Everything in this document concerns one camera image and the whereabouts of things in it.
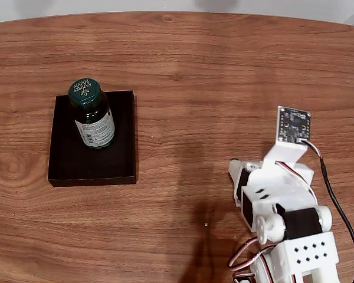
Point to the green pill bottle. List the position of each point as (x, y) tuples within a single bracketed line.
[(94, 123)]

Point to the black shallow box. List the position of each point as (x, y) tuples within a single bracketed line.
[(91, 165)]

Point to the camera board on white mount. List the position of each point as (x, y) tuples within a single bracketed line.
[(293, 125)]

